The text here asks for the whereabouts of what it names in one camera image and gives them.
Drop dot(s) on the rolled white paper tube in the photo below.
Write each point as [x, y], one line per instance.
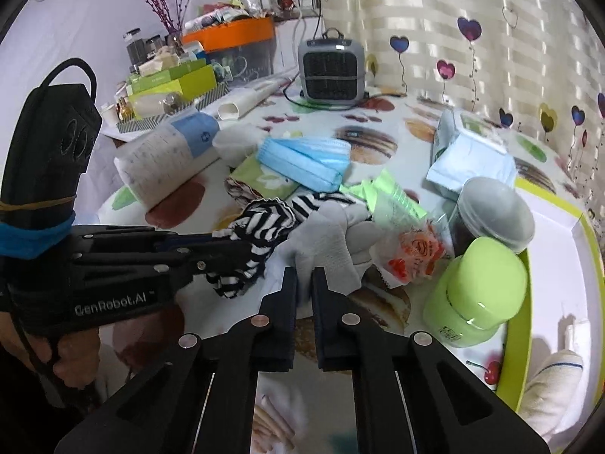
[255, 97]

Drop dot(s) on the orange round box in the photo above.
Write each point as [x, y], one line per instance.
[227, 33]

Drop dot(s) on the white blue wet wipes pack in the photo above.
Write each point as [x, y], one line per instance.
[472, 161]

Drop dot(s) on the food printed tablecloth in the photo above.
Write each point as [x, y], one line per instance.
[368, 142]

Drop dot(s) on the light green lidded jar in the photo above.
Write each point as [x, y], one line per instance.
[472, 293]

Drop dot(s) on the light green plastic packet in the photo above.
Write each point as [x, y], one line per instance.
[392, 201]

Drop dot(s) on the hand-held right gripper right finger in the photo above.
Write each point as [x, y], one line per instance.
[321, 302]

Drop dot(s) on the grey lidded dark jar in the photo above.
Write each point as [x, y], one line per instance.
[496, 213]

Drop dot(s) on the white box with green rim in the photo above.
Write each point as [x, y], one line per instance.
[557, 265]

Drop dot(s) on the glass spice jars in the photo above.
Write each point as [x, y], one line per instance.
[139, 47]

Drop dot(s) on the person's left hand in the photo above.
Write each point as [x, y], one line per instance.
[75, 357]

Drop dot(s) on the orange white snack packet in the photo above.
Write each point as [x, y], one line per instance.
[416, 253]

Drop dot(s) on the heart printed cream curtain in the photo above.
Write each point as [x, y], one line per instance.
[472, 23]

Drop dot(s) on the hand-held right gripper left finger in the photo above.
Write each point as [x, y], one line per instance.
[286, 302]

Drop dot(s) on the paper roll with blue label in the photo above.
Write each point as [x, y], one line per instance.
[160, 156]

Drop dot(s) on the white cloth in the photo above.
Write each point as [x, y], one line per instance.
[553, 388]

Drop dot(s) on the black white striped sock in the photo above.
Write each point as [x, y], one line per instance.
[264, 224]

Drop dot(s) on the green tissue packet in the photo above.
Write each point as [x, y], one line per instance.
[257, 177]

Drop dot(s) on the stack of blue face masks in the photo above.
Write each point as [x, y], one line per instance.
[302, 161]

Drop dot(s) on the grey knit glove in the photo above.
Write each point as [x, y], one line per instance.
[326, 246]

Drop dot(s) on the green cardboard box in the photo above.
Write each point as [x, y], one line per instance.
[175, 80]

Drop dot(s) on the black white zigzag tray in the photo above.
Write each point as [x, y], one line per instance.
[142, 123]

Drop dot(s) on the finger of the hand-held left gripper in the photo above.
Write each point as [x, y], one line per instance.
[189, 245]
[227, 262]

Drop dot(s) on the grey space heater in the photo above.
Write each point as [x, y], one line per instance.
[331, 71]

